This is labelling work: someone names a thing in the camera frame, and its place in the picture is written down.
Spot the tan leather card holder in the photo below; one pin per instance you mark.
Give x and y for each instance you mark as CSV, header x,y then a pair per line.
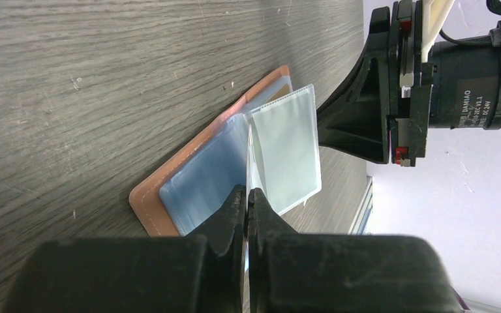
x,y
191,185

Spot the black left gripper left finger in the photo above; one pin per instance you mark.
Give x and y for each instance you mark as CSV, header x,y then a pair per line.
x,y
199,272

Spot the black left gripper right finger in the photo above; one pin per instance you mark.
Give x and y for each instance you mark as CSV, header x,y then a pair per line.
x,y
303,272

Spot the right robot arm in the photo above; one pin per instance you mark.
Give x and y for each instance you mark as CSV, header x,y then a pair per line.
x,y
466,74

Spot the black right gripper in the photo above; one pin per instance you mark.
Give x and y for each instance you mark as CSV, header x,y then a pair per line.
x,y
388,78

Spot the aluminium front rail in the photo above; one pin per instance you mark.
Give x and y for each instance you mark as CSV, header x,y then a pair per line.
x,y
363,212

